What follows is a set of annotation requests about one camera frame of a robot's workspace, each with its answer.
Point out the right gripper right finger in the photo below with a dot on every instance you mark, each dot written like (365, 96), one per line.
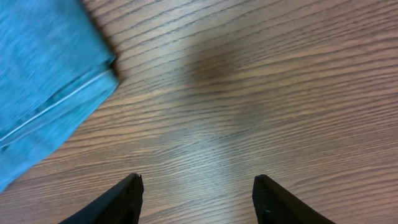
(274, 204)

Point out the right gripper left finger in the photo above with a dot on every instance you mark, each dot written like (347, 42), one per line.
(121, 204)

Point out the light blue denim jeans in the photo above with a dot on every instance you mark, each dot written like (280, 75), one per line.
(55, 71)

